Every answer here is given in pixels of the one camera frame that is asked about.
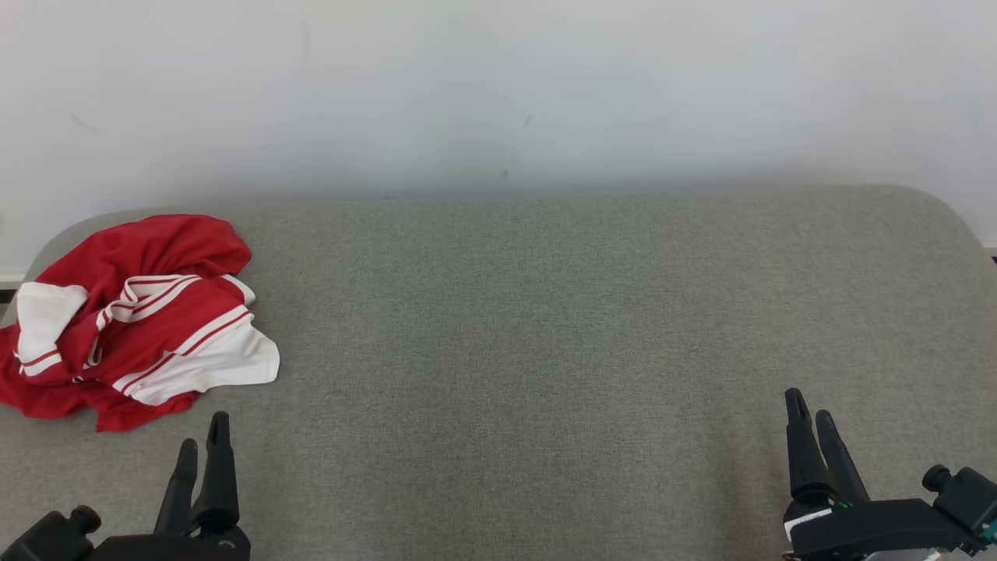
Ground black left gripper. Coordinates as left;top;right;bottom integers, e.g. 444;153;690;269
86;411;252;561

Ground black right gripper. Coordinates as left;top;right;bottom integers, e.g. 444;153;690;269
782;388;975;561

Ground red Bulls basketball shorts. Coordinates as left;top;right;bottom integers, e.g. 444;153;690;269
0;213;254;433

